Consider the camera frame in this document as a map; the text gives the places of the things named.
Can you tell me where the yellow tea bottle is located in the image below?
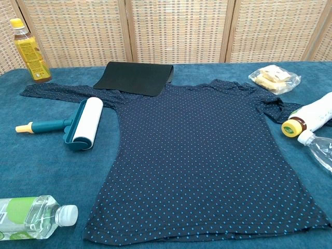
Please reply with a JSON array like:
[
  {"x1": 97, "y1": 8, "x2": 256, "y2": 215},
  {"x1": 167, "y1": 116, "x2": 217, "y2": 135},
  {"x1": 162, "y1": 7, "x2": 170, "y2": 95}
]
[{"x1": 9, "y1": 18, "x2": 53, "y2": 84}]

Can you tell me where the clear bag of biscuits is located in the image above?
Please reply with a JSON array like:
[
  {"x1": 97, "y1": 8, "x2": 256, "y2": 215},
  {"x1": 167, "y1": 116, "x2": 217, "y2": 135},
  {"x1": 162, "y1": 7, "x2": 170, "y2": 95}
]
[{"x1": 248, "y1": 64, "x2": 302, "y2": 95}]

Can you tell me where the clear bottle dark green label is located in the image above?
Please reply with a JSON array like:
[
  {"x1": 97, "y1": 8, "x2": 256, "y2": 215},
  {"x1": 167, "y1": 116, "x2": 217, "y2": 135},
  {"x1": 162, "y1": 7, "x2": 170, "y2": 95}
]
[{"x1": 297, "y1": 129, "x2": 332, "y2": 179}]

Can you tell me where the white bottle yellow cap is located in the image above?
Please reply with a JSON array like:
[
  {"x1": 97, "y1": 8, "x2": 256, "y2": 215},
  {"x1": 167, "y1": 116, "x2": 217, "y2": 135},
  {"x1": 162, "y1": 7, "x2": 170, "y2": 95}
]
[{"x1": 281, "y1": 92, "x2": 332, "y2": 138}]

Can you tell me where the black folded cloth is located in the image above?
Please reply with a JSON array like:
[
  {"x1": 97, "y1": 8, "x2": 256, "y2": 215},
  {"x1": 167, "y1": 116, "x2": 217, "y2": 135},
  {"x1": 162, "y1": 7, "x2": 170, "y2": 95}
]
[{"x1": 92, "y1": 61, "x2": 174, "y2": 98}]

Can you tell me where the woven wooden folding screen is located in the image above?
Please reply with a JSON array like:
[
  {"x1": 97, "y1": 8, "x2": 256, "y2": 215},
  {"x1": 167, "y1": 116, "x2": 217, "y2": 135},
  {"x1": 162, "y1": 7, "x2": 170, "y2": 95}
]
[{"x1": 0, "y1": 0, "x2": 332, "y2": 76}]

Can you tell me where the clear bottle light green label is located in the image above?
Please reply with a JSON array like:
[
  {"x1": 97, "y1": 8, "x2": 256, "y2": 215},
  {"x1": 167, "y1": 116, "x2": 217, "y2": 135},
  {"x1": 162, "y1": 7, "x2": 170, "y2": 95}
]
[{"x1": 0, "y1": 196, "x2": 79, "y2": 241}]

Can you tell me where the teal table cover cloth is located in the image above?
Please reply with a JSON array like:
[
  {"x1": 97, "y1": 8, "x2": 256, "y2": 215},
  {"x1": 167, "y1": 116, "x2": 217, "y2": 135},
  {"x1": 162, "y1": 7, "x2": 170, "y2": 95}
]
[{"x1": 0, "y1": 61, "x2": 332, "y2": 249}]

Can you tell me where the teal white lint roller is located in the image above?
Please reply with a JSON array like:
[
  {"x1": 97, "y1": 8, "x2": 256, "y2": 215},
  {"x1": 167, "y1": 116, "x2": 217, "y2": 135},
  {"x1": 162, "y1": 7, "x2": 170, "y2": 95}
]
[{"x1": 15, "y1": 97, "x2": 104, "y2": 151}]

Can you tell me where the dark blue polka-dot shirt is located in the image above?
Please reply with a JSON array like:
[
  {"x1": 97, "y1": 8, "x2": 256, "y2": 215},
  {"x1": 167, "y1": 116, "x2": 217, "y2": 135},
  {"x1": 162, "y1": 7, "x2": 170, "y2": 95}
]
[{"x1": 19, "y1": 79, "x2": 331, "y2": 243}]

